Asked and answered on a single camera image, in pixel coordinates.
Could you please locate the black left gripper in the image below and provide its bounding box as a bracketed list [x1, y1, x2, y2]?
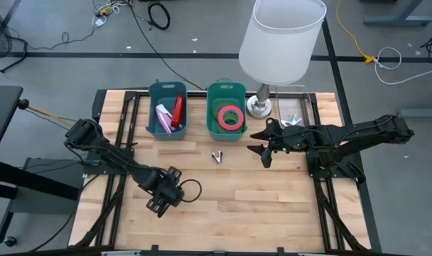
[144, 166, 185, 218]

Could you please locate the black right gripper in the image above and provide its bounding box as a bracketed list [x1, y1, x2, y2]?
[247, 117, 311, 169]

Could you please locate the red tape ring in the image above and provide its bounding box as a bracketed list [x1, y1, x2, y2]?
[217, 105, 245, 131]

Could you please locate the pink and white stapler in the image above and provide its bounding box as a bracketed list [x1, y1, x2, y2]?
[154, 103, 174, 134]

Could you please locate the red stapler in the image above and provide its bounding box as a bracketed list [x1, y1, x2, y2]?
[171, 93, 185, 129]

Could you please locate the teal plastic bin with label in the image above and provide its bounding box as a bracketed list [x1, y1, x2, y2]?
[205, 81, 248, 142]

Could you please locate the clear plastic container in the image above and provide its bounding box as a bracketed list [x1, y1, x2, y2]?
[275, 85, 315, 129]

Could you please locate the dark teal plastic bin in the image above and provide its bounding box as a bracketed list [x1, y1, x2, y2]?
[146, 80, 188, 141]

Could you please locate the white shade silver table lamp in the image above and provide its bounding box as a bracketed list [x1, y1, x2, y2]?
[238, 0, 328, 120]

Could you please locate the grey desk foot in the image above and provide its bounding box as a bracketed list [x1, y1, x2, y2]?
[396, 108, 432, 119]

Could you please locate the grey desk leg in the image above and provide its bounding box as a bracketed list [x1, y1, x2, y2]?
[363, 0, 432, 27]

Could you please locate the black desk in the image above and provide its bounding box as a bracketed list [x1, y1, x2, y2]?
[0, 85, 81, 246]

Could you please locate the black aluminium table frame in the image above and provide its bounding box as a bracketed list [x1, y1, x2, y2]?
[68, 88, 384, 256]

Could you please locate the long black floor cable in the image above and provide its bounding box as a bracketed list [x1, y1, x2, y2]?
[125, 0, 205, 91]

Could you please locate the yellow extension cable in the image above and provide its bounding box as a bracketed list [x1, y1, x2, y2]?
[335, 0, 377, 65]

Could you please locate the thin yellow cable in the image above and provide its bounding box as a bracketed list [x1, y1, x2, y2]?
[27, 105, 75, 128]

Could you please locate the white looped cable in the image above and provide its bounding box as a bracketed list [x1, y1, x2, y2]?
[374, 46, 432, 85]

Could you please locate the black coiled cable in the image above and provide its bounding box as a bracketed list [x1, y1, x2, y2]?
[147, 1, 171, 31]

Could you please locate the white cables and adapter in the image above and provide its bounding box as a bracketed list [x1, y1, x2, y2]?
[91, 0, 131, 28]

